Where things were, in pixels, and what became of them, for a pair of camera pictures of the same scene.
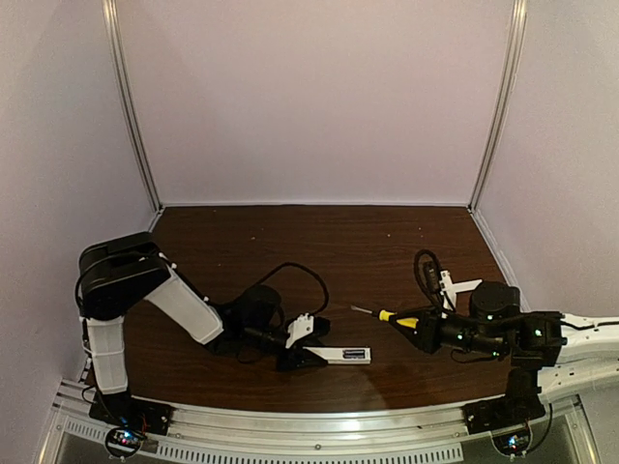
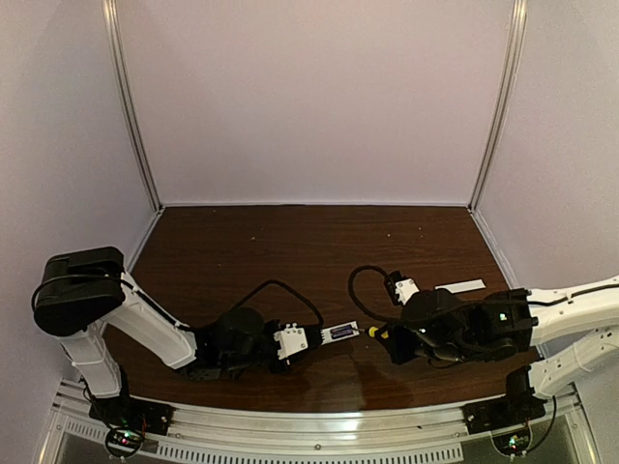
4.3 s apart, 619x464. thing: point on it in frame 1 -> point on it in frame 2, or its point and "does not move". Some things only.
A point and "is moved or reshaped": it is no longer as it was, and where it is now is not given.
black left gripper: (294, 355) -> (313, 335)
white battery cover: (466, 285) does not move
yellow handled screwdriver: (386, 315) is moved or reshaped
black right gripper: (427, 332) -> (399, 339)
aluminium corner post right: (507, 106) does not move
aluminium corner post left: (114, 21) does not move
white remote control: (334, 355) -> (339, 333)
